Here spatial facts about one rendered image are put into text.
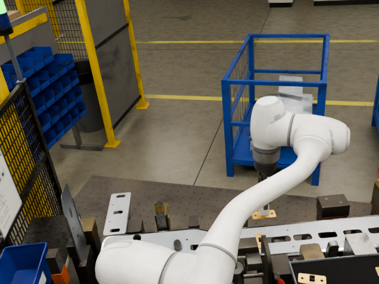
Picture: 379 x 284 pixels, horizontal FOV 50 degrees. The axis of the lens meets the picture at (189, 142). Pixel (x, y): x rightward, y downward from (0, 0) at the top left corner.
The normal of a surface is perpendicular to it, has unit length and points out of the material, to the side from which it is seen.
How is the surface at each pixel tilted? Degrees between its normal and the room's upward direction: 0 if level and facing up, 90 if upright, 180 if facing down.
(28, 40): 90
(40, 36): 90
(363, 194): 0
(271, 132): 87
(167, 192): 0
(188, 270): 16
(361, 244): 0
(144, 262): 21
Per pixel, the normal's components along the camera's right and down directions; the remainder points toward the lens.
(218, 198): -0.10, -0.85
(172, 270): -0.11, -0.65
